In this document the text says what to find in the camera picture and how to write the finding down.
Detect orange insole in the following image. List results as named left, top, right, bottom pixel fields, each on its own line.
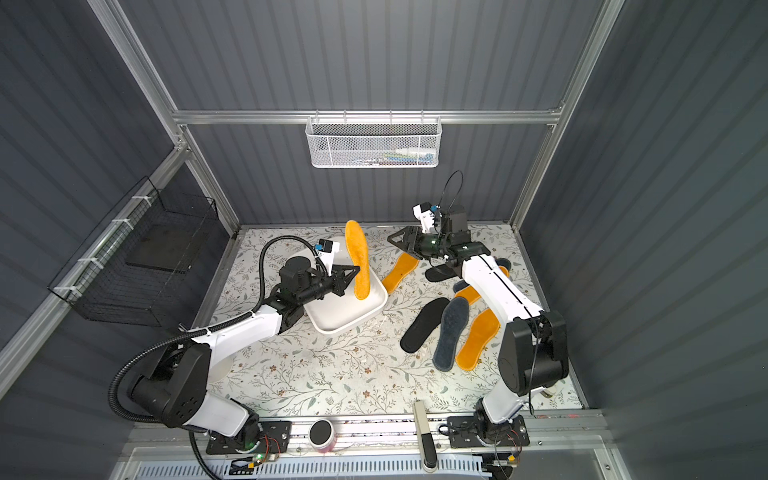
left=345, top=220, right=371, bottom=300
left=454, top=286, right=481, bottom=305
left=456, top=309, right=501, bottom=371

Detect white black handheld scraper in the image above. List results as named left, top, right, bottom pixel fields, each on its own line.
left=413, top=400, right=438, bottom=473

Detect grey fleece insole front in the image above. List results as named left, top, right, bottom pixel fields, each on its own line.
left=433, top=297, right=470, bottom=372

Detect black round speaker puck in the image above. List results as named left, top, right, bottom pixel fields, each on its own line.
left=308, top=418, right=337, bottom=453

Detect white eraser block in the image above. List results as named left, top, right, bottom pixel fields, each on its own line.
left=540, top=385, right=559, bottom=398

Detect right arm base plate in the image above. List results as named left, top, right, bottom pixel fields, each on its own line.
left=438, top=416, right=530, bottom=449

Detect black wire side basket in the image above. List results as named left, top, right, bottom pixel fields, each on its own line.
left=49, top=182, right=220, bottom=330

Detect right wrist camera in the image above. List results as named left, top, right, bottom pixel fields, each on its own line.
left=413, top=202, right=440, bottom=234

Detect orange insole box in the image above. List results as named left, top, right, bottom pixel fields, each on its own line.
left=382, top=253, right=420, bottom=294

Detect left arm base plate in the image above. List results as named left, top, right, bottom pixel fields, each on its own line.
left=205, top=421, right=292, bottom=455

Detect white wire wall basket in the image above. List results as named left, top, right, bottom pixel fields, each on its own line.
left=305, top=113, right=443, bottom=169

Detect black insole back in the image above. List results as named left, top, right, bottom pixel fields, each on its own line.
left=425, top=264, right=461, bottom=283

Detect white plastic storage box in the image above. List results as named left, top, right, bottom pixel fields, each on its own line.
left=304, top=265, right=388, bottom=337

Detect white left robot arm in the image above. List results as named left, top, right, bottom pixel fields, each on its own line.
left=107, top=239, right=370, bottom=453

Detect white tape roll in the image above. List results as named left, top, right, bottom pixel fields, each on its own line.
left=207, top=355, right=234, bottom=384

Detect black insole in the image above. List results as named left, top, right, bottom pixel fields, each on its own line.
left=425, top=264, right=461, bottom=283
left=400, top=297, right=449, bottom=354

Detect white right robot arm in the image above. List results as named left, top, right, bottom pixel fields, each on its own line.
left=387, top=226, right=569, bottom=444

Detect black insole front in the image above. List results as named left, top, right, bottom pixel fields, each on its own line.
left=400, top=297, right=449, bottom=354

